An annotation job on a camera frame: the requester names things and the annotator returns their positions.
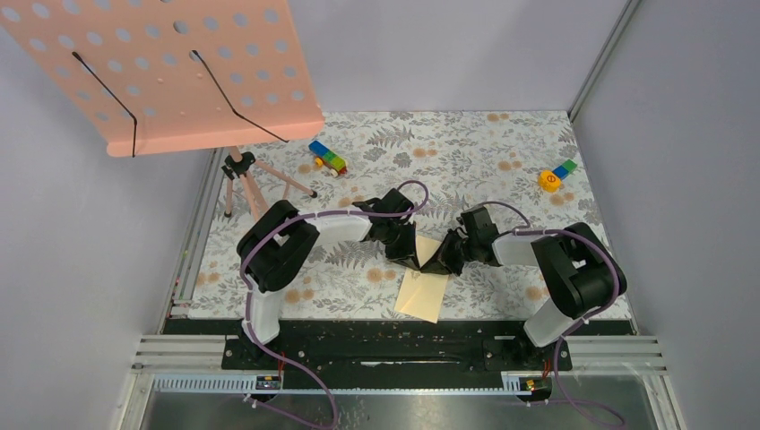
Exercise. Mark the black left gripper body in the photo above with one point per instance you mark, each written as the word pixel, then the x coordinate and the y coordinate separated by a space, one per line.
pixel 393 234

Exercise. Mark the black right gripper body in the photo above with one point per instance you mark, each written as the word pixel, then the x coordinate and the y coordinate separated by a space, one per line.
pixel 470 244

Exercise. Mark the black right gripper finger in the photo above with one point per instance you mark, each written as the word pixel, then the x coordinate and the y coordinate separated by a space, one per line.
pixel 450 245
pixel 450 264

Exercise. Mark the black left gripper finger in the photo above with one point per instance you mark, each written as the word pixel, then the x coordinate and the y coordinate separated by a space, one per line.
pixel 407 255
pixel 391 249

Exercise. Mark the cream envelope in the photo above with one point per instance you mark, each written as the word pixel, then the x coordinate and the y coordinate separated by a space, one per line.
pixel 421 295

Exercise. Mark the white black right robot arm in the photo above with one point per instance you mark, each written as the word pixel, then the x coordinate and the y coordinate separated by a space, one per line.
pixel 581 276

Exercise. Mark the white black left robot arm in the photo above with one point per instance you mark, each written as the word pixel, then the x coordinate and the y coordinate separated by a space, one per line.
pixel 274 250

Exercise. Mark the yellow blue green toy blocks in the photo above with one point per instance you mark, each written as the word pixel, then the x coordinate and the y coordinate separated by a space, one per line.
pixel 551 180

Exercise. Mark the multicolour toy block car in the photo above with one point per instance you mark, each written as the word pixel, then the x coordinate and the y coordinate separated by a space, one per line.
pixel 328 159

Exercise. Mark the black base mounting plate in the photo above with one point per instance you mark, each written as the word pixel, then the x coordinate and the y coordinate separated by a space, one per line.
pixel 379 355

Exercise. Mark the pink tripod music stand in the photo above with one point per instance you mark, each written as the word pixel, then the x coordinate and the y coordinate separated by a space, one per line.
pixel 164 76

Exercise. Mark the aluminium frame rail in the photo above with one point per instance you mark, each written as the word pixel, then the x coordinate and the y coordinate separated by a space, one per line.
pixel 642 359

